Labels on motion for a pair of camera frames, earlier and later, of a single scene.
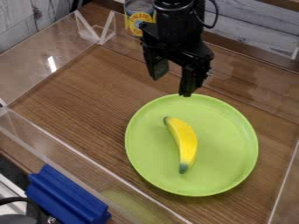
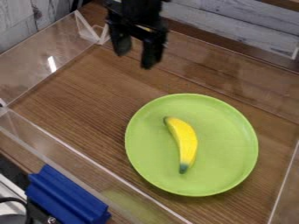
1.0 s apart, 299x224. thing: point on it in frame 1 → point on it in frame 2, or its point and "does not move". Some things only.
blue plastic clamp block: x=63 y=199 does not move
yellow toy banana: x=186 y=141 does not move
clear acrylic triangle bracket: x=96 y=32 does not move
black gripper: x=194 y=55 → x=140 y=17
